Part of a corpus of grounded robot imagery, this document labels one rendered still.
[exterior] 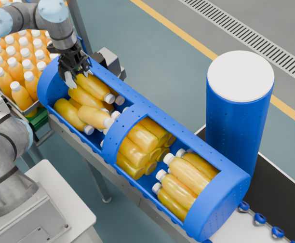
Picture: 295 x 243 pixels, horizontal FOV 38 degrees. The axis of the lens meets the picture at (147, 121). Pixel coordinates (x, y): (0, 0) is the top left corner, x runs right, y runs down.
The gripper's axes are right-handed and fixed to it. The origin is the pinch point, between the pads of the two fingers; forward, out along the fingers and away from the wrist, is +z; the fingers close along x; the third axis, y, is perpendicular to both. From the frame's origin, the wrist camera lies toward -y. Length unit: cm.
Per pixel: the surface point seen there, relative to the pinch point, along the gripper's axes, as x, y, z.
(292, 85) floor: 145, 14, 135
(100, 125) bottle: -1.8, 8.8, 18.5
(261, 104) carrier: 56, 41, 38
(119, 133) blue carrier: -1.4, 19.6, 13.4
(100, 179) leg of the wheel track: -1, -19, 103
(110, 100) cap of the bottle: 10.2, 0.0, 22.9
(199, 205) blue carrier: -3, 58, 15
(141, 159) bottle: -0.3, 28.1, 23.4
